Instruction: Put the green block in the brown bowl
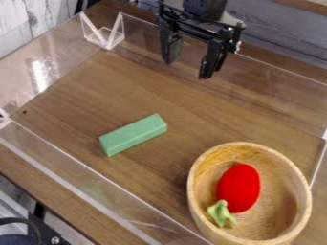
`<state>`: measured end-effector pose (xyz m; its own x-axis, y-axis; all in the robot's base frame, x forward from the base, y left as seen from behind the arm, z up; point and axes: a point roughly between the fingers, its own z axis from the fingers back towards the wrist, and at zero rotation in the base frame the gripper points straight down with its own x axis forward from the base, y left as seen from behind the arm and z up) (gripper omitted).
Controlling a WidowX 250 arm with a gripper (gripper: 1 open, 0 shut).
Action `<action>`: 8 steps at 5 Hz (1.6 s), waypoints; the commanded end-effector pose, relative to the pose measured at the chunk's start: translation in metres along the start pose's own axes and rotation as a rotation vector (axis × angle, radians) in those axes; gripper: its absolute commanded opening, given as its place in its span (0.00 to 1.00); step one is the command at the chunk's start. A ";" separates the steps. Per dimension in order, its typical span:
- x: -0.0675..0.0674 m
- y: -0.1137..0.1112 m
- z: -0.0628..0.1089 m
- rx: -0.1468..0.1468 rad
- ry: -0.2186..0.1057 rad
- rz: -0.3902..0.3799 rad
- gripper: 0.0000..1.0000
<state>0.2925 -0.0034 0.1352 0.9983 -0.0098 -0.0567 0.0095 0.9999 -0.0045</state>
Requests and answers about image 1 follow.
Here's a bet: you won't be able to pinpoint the red plush tomato toy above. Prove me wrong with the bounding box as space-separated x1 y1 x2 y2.
207 164 260 228

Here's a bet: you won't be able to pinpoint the clear acrylic corner bracket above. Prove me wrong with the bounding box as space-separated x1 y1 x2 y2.
79 12 126 50

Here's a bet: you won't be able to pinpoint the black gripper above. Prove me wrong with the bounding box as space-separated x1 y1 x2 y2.
158 0 247 79

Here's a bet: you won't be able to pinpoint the brown wooden bowl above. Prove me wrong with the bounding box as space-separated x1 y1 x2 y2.
187 142 312 245

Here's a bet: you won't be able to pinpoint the black metal clamp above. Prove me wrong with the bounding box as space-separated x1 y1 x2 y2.
28 203 72 245

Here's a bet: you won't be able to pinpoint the clear acrylic wall panels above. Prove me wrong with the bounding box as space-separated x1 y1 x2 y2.
0 13 327 245

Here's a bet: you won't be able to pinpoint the green rectangular block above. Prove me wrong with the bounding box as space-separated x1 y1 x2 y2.
99 114 167 157

